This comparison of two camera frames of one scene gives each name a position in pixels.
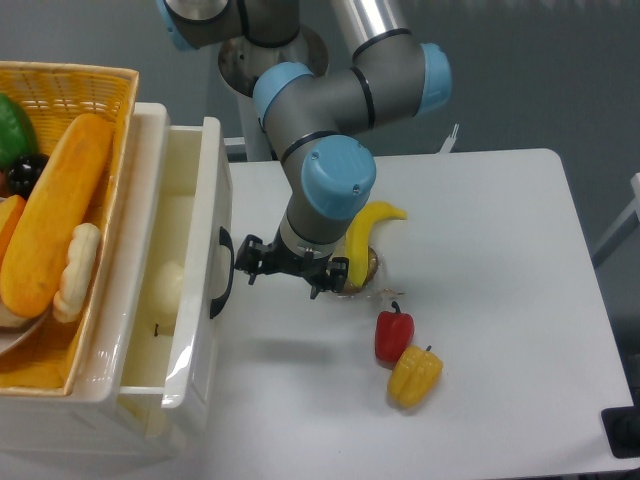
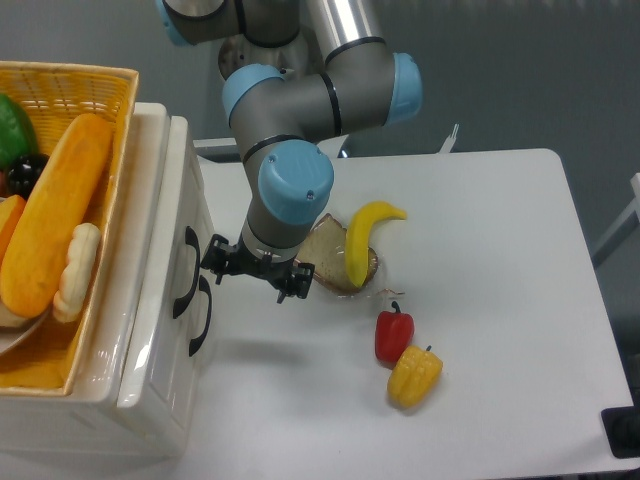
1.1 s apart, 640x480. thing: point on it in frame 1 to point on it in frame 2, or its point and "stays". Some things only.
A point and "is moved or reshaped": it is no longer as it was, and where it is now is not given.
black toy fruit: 25,172 stays
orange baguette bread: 33,264 stays
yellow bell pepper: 414,376 stays
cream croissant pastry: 76,279 stays
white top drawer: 171,343 is moved or reshaped
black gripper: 277,258 to 293,278
